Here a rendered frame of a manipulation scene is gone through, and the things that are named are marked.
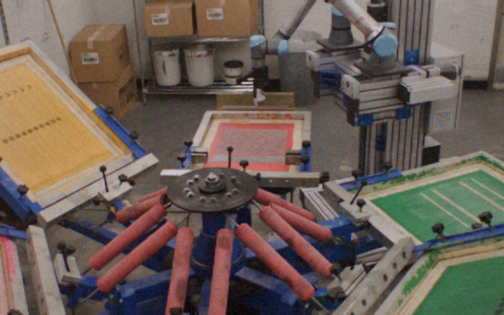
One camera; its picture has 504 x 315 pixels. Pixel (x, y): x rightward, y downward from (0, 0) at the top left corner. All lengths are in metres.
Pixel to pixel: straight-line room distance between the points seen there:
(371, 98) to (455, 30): 3.40
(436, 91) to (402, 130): 0.47
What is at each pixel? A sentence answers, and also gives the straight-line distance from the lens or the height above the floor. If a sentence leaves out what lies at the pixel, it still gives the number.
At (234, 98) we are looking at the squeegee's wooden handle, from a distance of 3.29.
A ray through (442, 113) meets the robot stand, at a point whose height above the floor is 0.89.
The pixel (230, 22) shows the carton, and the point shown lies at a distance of 6.03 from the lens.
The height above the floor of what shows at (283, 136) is 0.96.
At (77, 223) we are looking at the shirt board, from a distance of 2.70.
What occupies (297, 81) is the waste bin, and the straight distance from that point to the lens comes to 6.10.
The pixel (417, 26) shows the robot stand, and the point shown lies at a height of 1.41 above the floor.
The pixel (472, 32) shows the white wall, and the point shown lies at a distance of 6.66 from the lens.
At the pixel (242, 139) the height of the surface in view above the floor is 0.96.
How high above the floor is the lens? 2.29
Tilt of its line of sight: 26 degrees down
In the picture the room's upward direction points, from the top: 2 degrees counter-clockwise
